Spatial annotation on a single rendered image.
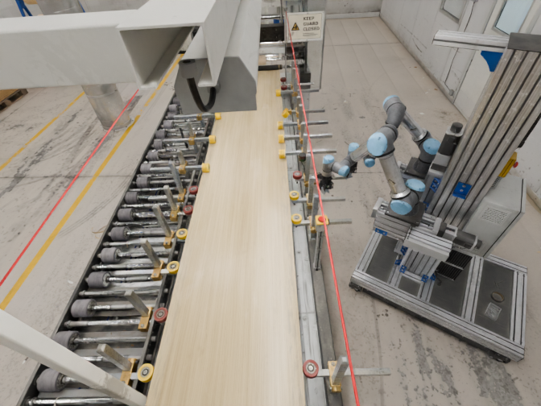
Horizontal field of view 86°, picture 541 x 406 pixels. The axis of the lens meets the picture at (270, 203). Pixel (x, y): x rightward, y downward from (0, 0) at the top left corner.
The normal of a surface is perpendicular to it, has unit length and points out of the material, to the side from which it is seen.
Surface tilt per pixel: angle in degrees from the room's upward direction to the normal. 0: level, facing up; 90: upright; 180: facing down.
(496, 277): 0
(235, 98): 90
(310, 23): 90
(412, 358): 0
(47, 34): 90
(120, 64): 90
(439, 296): 0
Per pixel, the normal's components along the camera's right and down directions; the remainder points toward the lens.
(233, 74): 0.01, 0.71
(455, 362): -0.05, -0.69
